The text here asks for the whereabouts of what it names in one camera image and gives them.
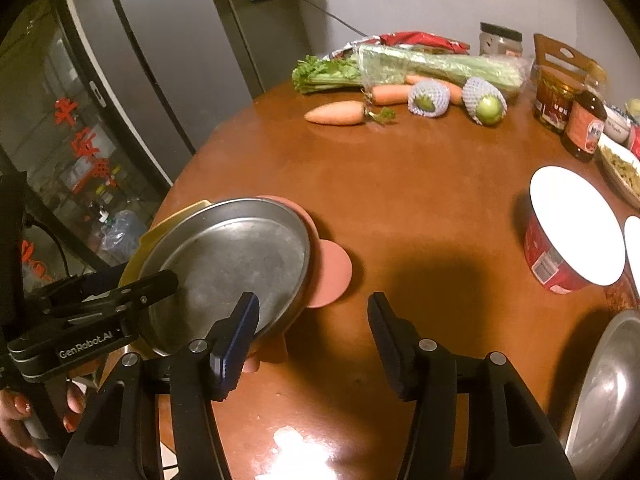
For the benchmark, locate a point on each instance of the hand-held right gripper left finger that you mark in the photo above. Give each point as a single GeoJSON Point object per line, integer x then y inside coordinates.
{"type": "Point", "coordinates": [240, 350]}

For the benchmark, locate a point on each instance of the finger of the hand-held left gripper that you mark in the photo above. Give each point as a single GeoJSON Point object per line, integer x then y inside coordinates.
{"type": "Point", "coordinates": [75, 285]}
{"type": "Point", "coordinates": [150, 287]}

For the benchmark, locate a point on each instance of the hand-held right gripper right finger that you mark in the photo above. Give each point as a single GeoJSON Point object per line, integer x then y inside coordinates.
{"type": "Point", "coordinates": [400, 355]}

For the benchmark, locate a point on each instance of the yellow shell-shaped plate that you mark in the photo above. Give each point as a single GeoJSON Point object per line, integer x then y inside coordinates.
{"type": "Point", "coordinates": [145, 245]}

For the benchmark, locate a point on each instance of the steel plate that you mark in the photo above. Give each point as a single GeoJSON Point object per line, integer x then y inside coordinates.
{"type": "Point", "coordinates": [225, 260]}

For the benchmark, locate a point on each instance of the pink plastic plate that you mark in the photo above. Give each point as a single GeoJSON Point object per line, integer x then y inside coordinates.
{"type": "Point", "coordinates": [332, 270]}

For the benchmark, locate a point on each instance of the large steel bowl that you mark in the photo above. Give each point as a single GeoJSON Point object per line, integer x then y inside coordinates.
{"type": "Point", "coordinates": [610, 400]}

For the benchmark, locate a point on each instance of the red paper bowl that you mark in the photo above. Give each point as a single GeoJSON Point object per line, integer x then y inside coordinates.
{"type": "Point", "coordinates": [634, 245]}
{"type": "Point", "coordinates": [575, 220]}

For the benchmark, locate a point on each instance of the person's left hand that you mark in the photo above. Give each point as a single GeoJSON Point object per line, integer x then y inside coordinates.
{"type": "Point", "coordinates": [12, 415]}

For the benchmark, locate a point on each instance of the clear plastic water bottle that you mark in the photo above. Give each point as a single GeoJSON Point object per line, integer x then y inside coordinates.
{"type": "Point", "coordinates": [120, 235]}

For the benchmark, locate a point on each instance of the glass door with red stickers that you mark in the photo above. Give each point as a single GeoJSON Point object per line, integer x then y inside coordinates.
{"type": "Point", "coordinates": [75, 135]}

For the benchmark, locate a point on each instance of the grey refrigerator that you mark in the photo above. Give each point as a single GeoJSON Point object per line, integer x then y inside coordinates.
{"type": "Point", "coordinates": [165, 60]}

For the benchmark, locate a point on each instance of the carrot with green top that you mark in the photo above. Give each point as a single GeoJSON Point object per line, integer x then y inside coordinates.
{"type": "Point", "coordinates": [335, 112]}

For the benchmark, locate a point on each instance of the green fruit in foam net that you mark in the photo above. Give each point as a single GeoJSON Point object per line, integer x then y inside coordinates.
{"type": "Point", "coordinates": [487, 107]}
{"type": "Point", "coordinates": [427, 100]}

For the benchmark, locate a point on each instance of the celery bunch in plastic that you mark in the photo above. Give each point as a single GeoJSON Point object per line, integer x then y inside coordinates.
{"type": "Point", "coordinates": [430, 65]}

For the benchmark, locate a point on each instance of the dark sauce bottle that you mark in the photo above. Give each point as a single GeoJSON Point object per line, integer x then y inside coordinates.
{"type": "Point", "coordinates": [582, 127]}

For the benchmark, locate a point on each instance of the white dish with food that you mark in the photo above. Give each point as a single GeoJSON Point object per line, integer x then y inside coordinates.
{"type": "Point", "coordinates": [625, 165]}

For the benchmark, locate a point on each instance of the chili sauce jar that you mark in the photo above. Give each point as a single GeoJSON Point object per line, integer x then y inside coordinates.
{"type": "Point", "coordinates": [552, 100]}

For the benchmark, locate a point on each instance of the red snack packet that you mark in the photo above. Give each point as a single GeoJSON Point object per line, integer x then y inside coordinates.
{"type": "Point", "coordinates": [425, 40]}

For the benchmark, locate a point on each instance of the white ceramic bowl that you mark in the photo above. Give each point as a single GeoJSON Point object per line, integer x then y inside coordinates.
{"type": "Point", "coordinates": [617, 125]}

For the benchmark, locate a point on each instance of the red tissue pack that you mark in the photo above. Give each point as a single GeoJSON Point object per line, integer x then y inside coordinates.
{"type": "Point", "coordinates": [636, 142]}

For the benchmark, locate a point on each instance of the glass jar with black lid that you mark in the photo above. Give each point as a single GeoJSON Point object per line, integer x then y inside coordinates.
{"type": "Point", "coordinates": [500, 42]}

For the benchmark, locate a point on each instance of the wooden chair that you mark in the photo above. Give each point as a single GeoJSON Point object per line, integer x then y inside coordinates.
{"type": "Point", "coordinates": [550, 55]}

